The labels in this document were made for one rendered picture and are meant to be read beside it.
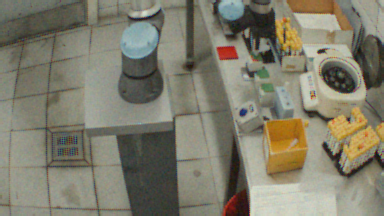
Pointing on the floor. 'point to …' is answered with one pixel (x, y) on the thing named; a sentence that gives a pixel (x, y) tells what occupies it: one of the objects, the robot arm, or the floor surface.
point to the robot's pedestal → (151, 169)
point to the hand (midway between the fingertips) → (253, 52)
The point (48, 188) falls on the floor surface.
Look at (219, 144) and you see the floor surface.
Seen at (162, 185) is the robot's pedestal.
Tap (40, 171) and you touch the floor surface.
